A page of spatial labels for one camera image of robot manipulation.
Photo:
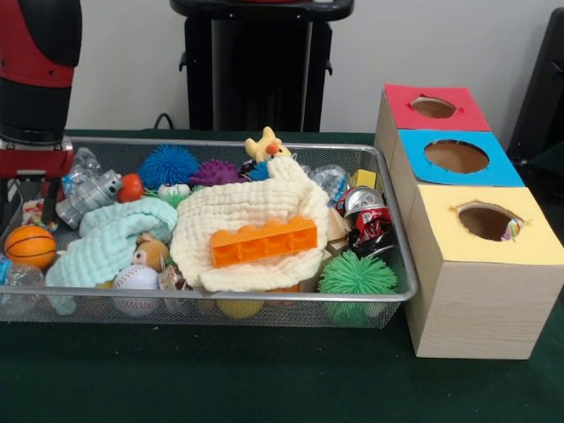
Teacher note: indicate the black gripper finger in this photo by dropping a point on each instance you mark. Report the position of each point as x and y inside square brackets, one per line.
[4, 200]
[51, 198]

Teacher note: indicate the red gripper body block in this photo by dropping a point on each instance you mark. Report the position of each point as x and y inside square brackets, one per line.
[35, 161]

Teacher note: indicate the silver toy robot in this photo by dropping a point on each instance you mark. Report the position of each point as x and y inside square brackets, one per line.
[92, 194]

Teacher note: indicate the mint green knitted cloth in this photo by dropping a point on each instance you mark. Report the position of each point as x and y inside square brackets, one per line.
[110, 229]

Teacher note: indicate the small red ball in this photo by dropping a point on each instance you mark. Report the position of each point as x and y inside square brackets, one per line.
[131, 188]

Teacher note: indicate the blue spiky ball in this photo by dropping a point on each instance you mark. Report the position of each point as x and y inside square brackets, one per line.
[169, 163]

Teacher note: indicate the cream waffle cloth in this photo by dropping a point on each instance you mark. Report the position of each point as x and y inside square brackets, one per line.
[247, 202]

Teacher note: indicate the orange plastic compartment tray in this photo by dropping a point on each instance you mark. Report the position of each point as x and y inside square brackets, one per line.
[264, 242]

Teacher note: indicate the colourful polka dot cloth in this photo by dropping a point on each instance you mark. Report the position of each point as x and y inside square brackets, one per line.
[511, 230]

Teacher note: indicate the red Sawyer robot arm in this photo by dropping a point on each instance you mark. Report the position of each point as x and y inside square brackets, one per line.
[35, 66]

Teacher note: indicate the wooden box with three holes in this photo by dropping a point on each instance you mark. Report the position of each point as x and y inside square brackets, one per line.
[480, 299]

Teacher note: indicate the small orange basketball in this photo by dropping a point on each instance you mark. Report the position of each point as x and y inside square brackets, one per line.
[31, 247]

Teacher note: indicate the white baseball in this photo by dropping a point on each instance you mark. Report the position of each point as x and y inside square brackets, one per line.
[135, 282]

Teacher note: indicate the yellow plush duck toy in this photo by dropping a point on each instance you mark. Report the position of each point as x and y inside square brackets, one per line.
[266, 147]

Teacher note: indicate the dark green table cloth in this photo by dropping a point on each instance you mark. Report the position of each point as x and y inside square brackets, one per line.
[264, 374]

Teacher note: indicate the large green spiky ball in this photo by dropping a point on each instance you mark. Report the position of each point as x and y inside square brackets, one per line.
[359, 275]

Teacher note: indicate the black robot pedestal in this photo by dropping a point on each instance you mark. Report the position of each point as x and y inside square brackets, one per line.
[260, 66]

